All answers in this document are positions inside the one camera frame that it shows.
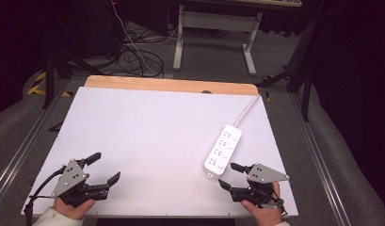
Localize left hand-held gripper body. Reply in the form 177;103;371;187
51;158;110;208

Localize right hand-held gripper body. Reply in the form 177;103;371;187
230;162;291;209

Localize white power strip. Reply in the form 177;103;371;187
202;124;244;180

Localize person's left hand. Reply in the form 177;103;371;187
52;197;97;221

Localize person's right hand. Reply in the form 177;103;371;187
241;182;284;226

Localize white table mat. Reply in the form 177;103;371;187
21;87;299;218

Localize yellow black floor tape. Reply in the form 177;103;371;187
26;71;73;98

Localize black metal stand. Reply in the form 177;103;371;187
255;17;318;122
42;0;104;110

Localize wooden table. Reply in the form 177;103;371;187
84;74;260;97

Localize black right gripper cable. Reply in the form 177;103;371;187
259;187;289;218

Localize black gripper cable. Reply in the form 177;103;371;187
23;165;68;226
259;187;289;218

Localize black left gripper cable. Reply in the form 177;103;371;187
23;165;68;226

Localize metal floor rail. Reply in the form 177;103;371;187
288;93;354;226
0;78;72;205

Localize white power strip cable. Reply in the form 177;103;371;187
233;94;262;128

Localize black floor cables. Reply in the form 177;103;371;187
116;29;166;79

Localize white floor cable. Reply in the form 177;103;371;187
111;0;179;76

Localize white metal desk frame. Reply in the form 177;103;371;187
172;4;264;76

